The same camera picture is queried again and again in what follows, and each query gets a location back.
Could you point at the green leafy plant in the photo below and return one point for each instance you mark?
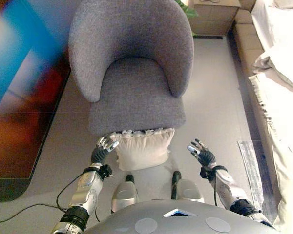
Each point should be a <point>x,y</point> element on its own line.
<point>189,9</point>

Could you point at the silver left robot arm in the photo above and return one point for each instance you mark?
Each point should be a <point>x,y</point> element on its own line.
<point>85,190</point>

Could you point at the grey fabric armchair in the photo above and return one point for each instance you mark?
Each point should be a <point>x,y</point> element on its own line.
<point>131,92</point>

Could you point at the light wooden nightstand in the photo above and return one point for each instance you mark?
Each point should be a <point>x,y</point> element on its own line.
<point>215,17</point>

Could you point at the beige upholstered bed frame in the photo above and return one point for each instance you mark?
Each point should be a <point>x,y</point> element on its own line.
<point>246,44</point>

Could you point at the glossy brown cabinet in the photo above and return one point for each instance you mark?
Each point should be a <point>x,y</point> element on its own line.
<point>19,109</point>

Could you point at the white fringed cushion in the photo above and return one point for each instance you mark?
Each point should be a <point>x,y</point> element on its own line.
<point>144,148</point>

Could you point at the grey striped floor mat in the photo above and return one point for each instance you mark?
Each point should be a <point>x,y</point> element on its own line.
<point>252,170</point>

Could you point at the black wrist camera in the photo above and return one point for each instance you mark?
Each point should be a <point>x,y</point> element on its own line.
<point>106,171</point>
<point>207,173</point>

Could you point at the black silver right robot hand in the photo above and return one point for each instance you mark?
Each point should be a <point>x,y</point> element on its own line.
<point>206,157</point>

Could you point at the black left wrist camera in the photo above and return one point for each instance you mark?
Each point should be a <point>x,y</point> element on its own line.
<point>106,171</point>

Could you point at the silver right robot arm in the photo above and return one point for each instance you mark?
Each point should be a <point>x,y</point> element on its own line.
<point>227,187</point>

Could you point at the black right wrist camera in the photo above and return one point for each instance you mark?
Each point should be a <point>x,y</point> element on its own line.
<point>207,173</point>

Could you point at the white folded duvet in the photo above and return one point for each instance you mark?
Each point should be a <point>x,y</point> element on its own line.
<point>278,70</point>

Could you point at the white mattress sheet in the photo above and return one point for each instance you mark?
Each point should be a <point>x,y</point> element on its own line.
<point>278,26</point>

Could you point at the grey robot torso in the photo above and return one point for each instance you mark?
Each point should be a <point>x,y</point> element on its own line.
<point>180,224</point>

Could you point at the silver right robot leg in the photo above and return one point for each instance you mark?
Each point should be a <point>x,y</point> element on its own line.
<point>190,191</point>

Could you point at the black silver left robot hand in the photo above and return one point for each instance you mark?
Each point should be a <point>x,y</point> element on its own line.
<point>100,154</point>

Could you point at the cream fringed throw blanket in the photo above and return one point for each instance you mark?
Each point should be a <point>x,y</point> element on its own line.
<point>288,146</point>

